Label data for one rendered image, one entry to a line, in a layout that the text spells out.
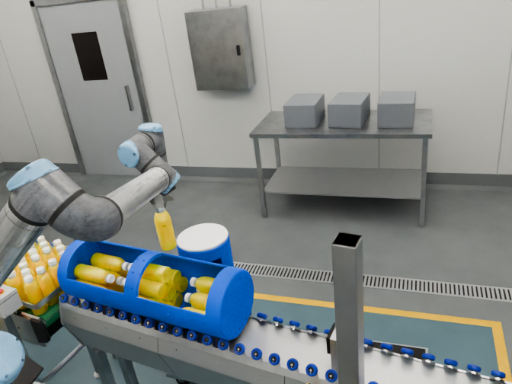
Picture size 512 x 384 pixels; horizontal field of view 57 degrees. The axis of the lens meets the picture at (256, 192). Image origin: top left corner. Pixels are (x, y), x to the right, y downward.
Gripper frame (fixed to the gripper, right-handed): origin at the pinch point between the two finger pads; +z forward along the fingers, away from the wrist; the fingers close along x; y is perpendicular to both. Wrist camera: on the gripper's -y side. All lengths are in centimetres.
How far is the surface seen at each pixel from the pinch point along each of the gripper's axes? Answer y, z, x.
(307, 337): 66, 46, 0
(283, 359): 62, 46, -14
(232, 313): 40, 32, -13
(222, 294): 38.7, 20.4, -16.1
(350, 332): 95, -8, -42
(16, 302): -62, 45, -37
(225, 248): 4, 46, 39
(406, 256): 73, 142, 203
